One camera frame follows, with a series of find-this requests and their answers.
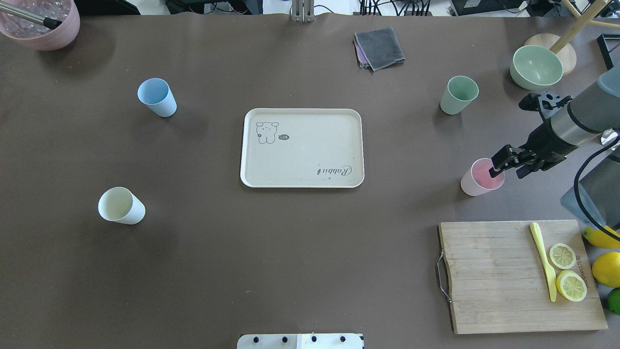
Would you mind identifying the yellow plastic knife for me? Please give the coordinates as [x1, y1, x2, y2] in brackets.
[529, 222, 558, 302]

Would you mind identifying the green lime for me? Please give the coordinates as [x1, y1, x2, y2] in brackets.
[606, 287, 620, 316]

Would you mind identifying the white plastic cup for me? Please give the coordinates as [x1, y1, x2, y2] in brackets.
[98, 187, 146, 225]

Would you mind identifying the blue plastic cup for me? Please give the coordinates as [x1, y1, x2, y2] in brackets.
[137, 78, 177, 118]

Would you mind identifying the steel muddler in bowl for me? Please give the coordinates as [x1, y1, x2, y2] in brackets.
[0, 1, 62, 30]

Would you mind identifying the black framed mirror tray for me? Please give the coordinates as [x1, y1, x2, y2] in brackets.
[596, 34, 620, 70]

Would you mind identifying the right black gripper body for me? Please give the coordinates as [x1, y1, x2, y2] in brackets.
[509, 124, 567, 179]

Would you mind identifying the purple cloth under grey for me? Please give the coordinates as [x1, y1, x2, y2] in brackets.
[354, 40, 370, 68]

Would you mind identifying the mint green bowl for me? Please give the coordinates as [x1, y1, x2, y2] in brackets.
[510, 46, 564, 91]

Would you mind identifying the beige rabbit tray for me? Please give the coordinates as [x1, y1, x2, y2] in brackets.
[240, 108, 365, 188]

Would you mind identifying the green plastic cup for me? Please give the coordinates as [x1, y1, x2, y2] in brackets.
[440, 76, 479, 115]

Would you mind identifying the whole yellow lemon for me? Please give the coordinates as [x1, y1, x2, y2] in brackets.
[591, 252, 620, 288]
[583, 227, 620, 249]

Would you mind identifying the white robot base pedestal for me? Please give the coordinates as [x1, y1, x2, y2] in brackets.
[236, 332, 365, 349]

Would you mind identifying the pink bowl with ice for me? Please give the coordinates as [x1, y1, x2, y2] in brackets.
[0, 0, 80, 51]

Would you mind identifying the bamboo cutting board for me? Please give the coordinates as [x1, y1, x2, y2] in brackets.
[438, 220, 607, 335]

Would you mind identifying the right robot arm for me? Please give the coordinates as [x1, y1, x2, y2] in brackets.
[487, 66, 620, 234]

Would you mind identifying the lemon half slice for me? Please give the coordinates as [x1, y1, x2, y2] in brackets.
[549, 243, 576, 270]
[555, 270, 588, 302]

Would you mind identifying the steel scoop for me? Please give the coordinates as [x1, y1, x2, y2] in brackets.
[600, 128, 619, 145]

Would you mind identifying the grey folded cloth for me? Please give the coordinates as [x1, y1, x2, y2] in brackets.
[354, 27, 405, 71]

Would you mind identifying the pink plastic cup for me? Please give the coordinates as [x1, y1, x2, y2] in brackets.
[460, 158, 505, 196]

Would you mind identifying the aluminium frame post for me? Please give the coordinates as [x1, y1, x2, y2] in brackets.
[291, 0, 315, 22]

